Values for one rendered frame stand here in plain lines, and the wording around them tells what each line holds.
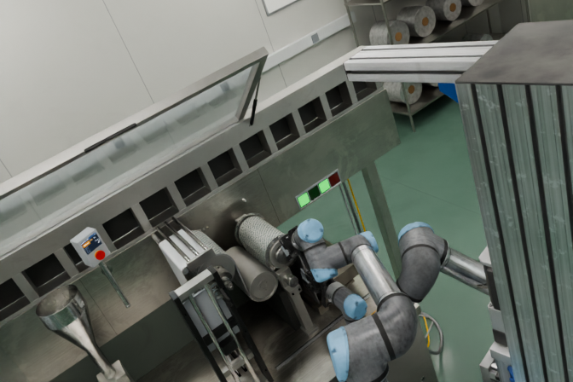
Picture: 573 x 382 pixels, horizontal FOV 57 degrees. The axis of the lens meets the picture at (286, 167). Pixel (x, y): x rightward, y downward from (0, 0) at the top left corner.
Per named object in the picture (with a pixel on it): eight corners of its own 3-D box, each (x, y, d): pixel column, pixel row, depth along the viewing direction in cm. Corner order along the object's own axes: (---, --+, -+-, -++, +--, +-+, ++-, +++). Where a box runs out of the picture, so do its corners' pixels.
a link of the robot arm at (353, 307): (355, 327, 180) (348, 309, 176) (335, 311, 189) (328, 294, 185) (372, 313, 183) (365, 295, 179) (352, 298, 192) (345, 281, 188)
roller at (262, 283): (257, 307, 198) (245, 284, 192) (227, 279, 218) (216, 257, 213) (282, 288, 202) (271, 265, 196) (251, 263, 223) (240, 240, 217)
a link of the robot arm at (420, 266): (454, 280, 152) (368, 378, 176) (447, 256, 162) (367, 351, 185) (419, 264, 150) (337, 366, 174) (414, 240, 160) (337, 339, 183)
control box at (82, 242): (95, 269, 161) (79, 244, 156) (85, 265, 165) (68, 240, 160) (113, 254, 165) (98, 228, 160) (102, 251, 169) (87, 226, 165)
